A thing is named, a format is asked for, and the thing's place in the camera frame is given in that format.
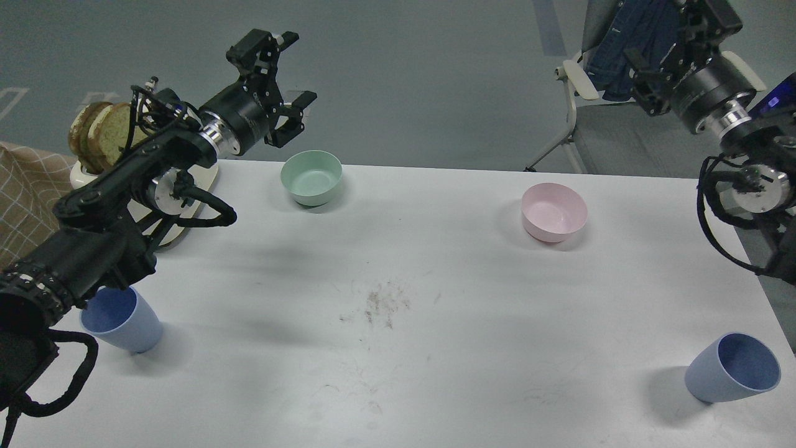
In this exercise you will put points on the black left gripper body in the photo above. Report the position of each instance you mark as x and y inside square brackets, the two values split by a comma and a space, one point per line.
[250, 107]

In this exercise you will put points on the green bowl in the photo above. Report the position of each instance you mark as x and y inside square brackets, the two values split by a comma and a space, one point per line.
[312, 178]

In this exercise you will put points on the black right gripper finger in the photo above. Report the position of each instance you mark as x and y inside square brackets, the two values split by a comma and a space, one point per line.
[708, 19]
[644, 74]

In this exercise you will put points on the bread slice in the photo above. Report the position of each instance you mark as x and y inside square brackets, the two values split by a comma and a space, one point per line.
[78, 136]
[107, 136]

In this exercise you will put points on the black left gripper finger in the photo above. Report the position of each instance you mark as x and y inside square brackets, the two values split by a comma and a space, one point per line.
[285, 121]
[258, 52]

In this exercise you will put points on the front bread slice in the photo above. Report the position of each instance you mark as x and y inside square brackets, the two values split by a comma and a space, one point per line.
[107, 136]

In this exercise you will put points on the cream toaster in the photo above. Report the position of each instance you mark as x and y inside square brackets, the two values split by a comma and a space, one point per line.
[159, 196]

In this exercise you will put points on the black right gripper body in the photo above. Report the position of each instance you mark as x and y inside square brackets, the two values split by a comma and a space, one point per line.
[706, 88]

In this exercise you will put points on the rear bread slice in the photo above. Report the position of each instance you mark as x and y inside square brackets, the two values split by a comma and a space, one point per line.
[78, 136]

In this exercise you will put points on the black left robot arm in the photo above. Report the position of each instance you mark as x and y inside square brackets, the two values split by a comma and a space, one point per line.
[110, 228]

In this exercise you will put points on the blue denim jacket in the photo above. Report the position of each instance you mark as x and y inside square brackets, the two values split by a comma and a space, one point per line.
[648, 26]

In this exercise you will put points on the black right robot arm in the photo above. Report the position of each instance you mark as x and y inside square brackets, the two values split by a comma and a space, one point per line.
[750, 184]

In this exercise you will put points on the pink bowl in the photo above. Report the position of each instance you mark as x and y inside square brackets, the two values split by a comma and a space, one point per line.
[552, 212]

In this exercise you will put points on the brown checkered cloth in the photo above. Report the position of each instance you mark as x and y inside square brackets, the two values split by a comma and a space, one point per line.
[32, 181]

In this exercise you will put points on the blue cup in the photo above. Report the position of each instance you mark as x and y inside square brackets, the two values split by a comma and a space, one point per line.
[123, 318]
[733, 367]

